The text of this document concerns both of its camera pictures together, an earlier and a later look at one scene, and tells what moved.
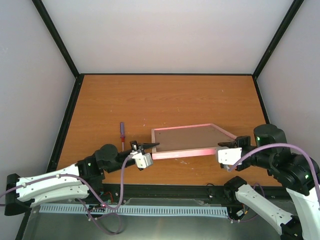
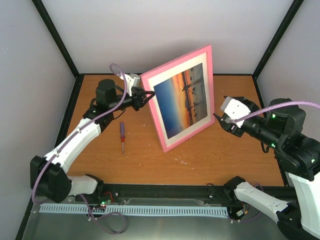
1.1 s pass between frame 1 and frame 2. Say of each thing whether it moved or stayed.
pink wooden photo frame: moved
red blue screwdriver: stayed
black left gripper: moved
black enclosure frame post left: stayed
